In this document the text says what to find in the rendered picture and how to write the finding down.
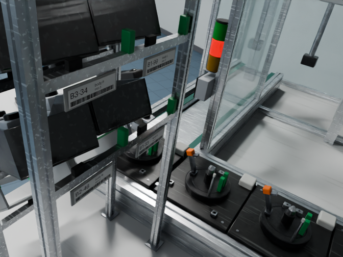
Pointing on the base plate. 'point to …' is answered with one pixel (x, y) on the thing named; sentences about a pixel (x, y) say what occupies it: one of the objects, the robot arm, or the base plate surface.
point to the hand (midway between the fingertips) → (146, 118)
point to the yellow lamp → (213, 63)
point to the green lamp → (220, 31)
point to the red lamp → (216, 48)
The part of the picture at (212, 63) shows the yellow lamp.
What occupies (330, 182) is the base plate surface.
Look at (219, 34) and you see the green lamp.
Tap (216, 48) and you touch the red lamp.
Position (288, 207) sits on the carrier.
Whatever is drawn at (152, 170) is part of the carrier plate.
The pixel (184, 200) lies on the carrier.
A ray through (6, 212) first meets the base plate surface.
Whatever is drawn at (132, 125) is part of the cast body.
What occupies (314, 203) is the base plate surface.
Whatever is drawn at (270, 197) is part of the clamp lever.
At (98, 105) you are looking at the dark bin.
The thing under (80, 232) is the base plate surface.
